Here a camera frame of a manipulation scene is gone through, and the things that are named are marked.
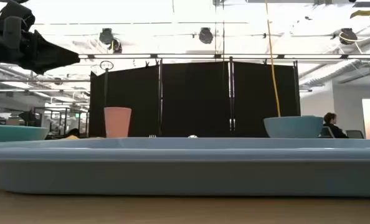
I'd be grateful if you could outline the large teal plate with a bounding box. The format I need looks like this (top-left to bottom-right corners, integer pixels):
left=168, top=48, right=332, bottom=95
left=0, top=124, right=50, bottom=144

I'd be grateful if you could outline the pink ribbed cup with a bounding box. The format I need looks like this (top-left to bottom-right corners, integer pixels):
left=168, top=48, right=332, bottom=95
left=103, top=106, right=133, bottom=139

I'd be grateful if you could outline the blue plastic serving tray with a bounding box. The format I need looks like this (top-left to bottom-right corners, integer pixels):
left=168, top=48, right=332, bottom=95
left=0, top=137, right=370, bottom=198

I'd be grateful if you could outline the blue bowl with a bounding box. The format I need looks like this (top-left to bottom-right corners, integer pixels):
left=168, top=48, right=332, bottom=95
left=263, top=115, right=325, bottom=139

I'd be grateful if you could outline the black folding partition screen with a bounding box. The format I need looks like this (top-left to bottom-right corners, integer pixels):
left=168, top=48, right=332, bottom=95
left=88, top=57, right=301, bottom=139

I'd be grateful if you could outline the white ceiling light bar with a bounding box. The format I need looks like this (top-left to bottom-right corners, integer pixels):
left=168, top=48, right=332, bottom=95
left=78, top=53, right=370, bottom=60

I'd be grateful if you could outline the grey office chair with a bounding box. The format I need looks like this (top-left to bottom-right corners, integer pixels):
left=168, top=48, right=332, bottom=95
left=345, top=129, right=366, bottom=140
left=318, top=126, right=336, bottom=139

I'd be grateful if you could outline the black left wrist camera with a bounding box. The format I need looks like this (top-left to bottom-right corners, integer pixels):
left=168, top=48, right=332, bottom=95
left=2, top=16, right=23, bottom=52

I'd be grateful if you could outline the black ceiling cord reel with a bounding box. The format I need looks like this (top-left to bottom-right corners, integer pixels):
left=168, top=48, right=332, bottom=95
left=98, top=27, right=123, bottom=54
left=198, top=27, right=215, bottom=45
left=331, top=27, right=359, bottom=46

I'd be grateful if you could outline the black background rig frame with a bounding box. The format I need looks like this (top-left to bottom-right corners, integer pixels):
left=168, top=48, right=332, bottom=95
left=32, top=106, right=90, bottom=137

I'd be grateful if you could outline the yellow hanging cable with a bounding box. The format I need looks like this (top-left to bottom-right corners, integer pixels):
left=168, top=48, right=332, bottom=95
left=264, top=0, right=282, bottom=118

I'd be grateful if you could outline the yellow cable tag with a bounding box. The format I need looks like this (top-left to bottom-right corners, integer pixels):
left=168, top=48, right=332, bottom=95
left=349, top=9, right=370, bottom=19

